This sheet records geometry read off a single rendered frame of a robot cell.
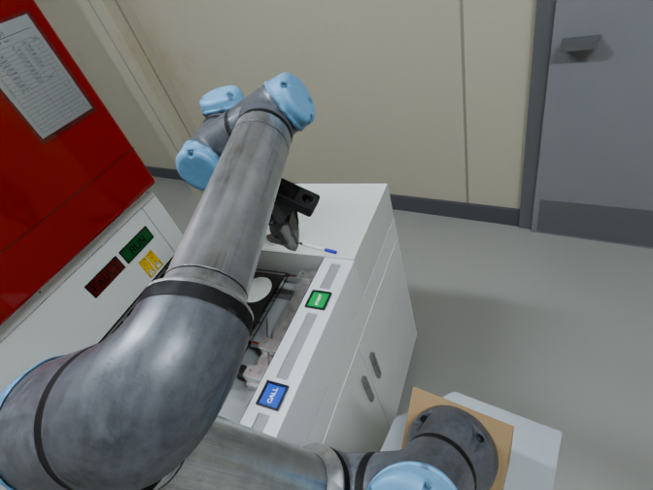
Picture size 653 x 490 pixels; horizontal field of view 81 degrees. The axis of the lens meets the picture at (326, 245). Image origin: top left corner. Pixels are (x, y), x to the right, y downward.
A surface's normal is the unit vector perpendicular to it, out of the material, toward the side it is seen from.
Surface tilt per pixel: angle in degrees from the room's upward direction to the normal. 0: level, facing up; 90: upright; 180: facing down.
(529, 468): 0
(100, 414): 37
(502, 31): 90
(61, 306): 90
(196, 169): 90
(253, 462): 71
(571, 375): 0
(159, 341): 32
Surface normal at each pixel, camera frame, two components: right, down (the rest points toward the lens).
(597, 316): -0.26, -0.72
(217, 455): 0.79, -0.19
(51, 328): 0.89, 0.07
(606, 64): -0.50, 0.68
